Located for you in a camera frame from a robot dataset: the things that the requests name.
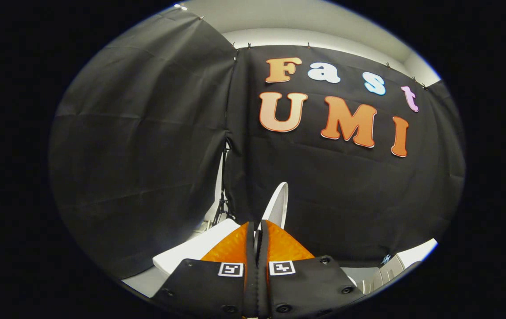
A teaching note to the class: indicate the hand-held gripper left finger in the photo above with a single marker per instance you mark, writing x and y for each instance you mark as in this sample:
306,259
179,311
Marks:
251,274

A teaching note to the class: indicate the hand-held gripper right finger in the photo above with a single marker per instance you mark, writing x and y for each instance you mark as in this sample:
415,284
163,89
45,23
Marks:
263,274

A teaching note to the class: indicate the white toilet lid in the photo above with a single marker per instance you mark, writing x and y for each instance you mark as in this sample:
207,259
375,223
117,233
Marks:
279,208

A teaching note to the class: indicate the white toilet body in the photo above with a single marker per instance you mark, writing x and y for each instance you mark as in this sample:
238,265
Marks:
191,252

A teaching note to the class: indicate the white pipe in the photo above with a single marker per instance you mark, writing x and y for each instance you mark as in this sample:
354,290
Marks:
217,212

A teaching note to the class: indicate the white drawer cabinet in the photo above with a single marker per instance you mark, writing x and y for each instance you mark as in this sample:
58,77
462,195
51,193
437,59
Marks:
416,252

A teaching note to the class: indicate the black backdrop cloth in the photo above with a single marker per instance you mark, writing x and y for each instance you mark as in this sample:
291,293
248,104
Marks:
146,133

